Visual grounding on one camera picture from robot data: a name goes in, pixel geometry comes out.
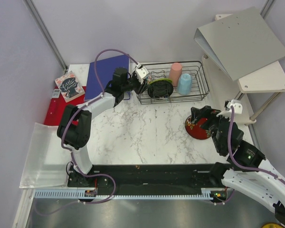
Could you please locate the green plate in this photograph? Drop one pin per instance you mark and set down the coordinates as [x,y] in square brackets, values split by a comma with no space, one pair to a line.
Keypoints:
[161,79]

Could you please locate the blue patterned bowl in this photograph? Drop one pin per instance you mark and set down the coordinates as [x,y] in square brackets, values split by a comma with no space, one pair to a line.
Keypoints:
[149,78]

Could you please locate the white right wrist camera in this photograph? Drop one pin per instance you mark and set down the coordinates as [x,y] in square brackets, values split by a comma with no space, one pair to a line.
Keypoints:
[231,106]

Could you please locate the small white label card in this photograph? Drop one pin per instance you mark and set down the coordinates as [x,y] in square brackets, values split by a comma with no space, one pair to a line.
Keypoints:
[56,93]

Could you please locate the aluminium frame post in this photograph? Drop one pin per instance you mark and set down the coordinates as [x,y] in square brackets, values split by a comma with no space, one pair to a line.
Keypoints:
[46,34]
[266,8]

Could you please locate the black wire dish rack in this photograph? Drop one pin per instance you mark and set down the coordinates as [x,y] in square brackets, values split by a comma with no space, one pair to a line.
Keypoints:
[199,88]

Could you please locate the black plate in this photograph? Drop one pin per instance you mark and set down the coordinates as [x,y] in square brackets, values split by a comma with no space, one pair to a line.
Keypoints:
[160,89]

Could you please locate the light blue cable duct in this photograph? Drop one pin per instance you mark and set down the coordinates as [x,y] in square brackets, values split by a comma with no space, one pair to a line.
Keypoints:
[92,193]

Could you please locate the little women book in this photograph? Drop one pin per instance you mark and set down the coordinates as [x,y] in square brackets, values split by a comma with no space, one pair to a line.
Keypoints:
[69,86]

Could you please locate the red floral plate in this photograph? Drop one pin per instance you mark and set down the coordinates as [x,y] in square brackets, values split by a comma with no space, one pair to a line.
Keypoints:
[195,130]

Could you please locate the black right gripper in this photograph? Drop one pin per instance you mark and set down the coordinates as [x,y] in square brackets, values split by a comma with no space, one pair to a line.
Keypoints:
[205,112]

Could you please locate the blue ring binder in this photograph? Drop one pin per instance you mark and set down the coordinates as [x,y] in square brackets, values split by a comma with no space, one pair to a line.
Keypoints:
[105,69]

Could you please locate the light blue cup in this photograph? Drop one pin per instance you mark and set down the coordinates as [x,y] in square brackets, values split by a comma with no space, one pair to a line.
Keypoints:
[184,84]

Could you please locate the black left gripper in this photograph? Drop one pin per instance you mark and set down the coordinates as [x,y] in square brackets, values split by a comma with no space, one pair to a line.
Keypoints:
[140,83]

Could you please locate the aluminium frame post right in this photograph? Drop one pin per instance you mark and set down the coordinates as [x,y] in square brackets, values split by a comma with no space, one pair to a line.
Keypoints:
[266,8]

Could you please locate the red folder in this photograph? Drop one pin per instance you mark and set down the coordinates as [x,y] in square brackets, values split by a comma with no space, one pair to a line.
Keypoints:
[56,109]

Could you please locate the aluminium frame post left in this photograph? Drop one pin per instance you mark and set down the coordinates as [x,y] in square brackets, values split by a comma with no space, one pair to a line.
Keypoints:
[46,34]

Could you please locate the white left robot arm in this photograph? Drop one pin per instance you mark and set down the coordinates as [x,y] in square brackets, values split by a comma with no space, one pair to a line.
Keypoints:
[75,125]

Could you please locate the yellow object at corner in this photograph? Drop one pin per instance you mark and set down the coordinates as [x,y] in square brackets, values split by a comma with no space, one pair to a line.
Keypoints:
[272,225]

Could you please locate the white two-tier shelf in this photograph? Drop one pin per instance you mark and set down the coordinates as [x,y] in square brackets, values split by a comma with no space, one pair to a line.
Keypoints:
[255,90]

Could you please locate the clear plastic sleeve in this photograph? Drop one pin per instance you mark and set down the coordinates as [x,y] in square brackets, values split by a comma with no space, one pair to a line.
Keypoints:
[46,161]

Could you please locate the pink cup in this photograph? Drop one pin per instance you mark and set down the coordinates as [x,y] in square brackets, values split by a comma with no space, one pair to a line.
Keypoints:
[175,73]

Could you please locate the grey ring binder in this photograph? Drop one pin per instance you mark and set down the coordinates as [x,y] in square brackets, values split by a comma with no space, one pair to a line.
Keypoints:
[240,44]

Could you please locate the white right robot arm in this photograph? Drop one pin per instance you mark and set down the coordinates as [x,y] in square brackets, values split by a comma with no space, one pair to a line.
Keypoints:
[247,170]

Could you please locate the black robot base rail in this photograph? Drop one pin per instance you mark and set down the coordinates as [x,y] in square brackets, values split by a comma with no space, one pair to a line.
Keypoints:
[147,180]

